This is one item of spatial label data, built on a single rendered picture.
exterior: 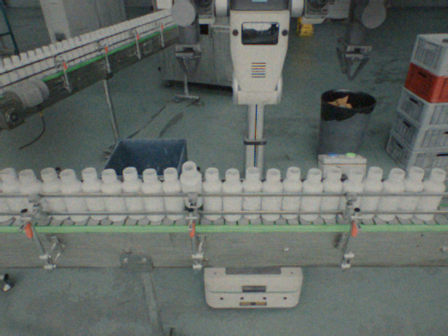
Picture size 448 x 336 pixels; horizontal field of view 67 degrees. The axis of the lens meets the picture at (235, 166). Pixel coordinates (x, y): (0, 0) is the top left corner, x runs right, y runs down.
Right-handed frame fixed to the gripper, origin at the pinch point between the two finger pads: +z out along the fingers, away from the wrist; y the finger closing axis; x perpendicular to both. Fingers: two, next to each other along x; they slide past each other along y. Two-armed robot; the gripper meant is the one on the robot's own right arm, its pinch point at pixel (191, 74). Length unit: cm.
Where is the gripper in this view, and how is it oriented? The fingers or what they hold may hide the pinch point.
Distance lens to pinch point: 100.5
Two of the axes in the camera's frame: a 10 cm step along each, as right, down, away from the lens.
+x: 10.0, 0.0, 0.1
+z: 0.0, 8.5, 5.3
